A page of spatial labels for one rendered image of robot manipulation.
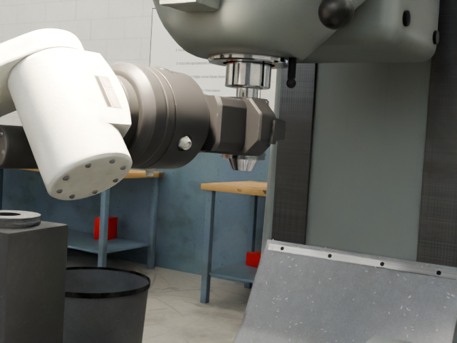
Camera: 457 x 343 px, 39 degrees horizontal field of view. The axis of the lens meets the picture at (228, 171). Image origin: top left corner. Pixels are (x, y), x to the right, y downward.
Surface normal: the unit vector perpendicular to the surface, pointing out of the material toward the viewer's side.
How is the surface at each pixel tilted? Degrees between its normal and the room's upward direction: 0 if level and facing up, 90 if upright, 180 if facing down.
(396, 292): 63
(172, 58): 90
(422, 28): 90
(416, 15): 90
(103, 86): 53
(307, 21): 122
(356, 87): 90
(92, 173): 143
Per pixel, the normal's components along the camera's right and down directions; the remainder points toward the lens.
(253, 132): -0.62, 0.00
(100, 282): 0.01, -0.01
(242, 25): -0.08, 0.61
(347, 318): -0.44, -0.44
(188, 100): 0.74, -0.33
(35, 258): 0.90, 0.07
